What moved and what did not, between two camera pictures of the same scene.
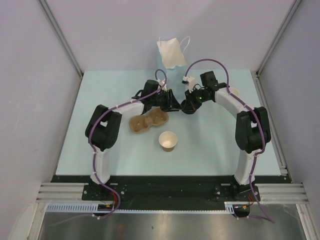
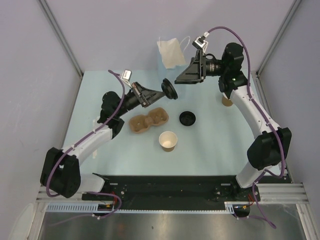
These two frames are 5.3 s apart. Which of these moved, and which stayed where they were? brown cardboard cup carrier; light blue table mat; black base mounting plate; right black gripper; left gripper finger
Moved: left gripper finger; right black gripper
Stayed: brown cardboard cup carrier; light blue table mat; black base mounting plate
